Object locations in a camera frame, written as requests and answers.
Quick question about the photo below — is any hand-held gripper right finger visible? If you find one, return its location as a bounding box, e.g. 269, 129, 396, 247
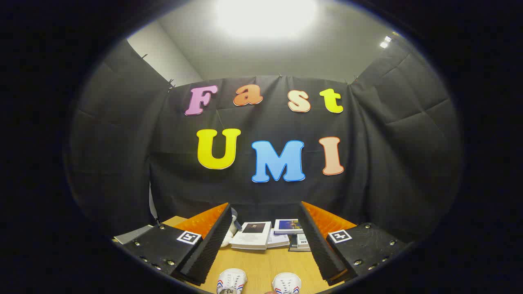
299, 201, 410, 286

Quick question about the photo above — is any white book dark portrait cover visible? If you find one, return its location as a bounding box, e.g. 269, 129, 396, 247
230, 221, 273, 250

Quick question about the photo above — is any white book blue picture cover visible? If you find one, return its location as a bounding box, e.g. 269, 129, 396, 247
273, 219, 304, 236

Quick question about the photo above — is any plain white book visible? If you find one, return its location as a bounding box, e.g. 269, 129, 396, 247
267, 229, 291, 249

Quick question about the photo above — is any black backdrop cloth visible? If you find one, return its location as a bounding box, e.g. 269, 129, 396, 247
67, 39, 464, 245

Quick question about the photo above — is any white round plush toy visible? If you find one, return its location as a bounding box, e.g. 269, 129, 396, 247
221, 216, 235, 248

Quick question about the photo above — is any white canvas shoe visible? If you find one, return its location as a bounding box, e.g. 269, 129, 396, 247
272, 272, 302, 294
216, 268, 248, 294

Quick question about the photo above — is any grey fabric storage box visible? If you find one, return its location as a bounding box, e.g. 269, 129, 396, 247
112, 225, 154, 245

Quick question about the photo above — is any large ceiling light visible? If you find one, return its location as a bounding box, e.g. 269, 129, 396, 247
212, 0, 320, 40

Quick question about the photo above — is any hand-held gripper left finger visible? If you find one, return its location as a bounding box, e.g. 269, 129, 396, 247
122, 203, 233, 286

